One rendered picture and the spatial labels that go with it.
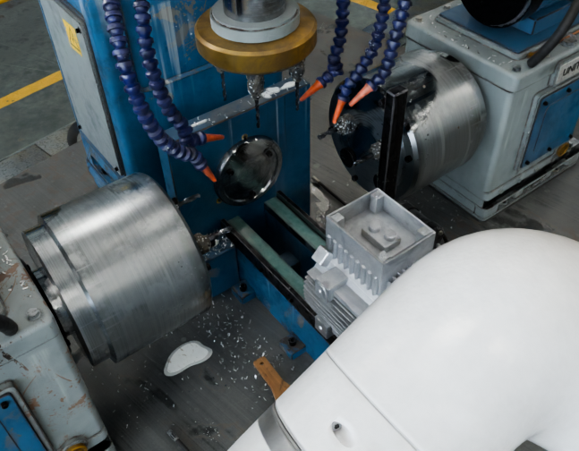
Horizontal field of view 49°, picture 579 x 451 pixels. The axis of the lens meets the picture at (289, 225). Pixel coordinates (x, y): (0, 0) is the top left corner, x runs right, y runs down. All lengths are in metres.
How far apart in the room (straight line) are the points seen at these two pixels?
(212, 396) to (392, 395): 0.88
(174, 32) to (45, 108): 2.33
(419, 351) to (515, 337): 0.04
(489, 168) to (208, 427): 0.74
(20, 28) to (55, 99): 0.87
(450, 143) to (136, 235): 0.59
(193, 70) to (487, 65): 0.54
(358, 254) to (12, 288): 0.45
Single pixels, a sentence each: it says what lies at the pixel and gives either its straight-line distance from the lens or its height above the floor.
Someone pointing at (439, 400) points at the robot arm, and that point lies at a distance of 0.27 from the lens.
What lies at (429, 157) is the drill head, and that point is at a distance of 1.16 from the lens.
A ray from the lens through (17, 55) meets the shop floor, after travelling 3.96.
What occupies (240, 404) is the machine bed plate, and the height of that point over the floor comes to 0.80.
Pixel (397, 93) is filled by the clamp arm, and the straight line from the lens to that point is 0.97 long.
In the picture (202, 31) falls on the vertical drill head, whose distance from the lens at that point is 0.96.
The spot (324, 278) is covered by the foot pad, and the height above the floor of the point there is 1.07.
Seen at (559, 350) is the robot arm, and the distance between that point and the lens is 0.29.
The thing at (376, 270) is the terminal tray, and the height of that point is 1.12.
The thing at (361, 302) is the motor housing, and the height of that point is 1.06.
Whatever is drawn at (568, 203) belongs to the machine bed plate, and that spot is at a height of 0.80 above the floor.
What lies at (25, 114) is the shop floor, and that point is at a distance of 3.43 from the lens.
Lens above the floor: 1.77
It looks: 45 degrees down
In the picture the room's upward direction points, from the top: 2 degrees counter-clockwise
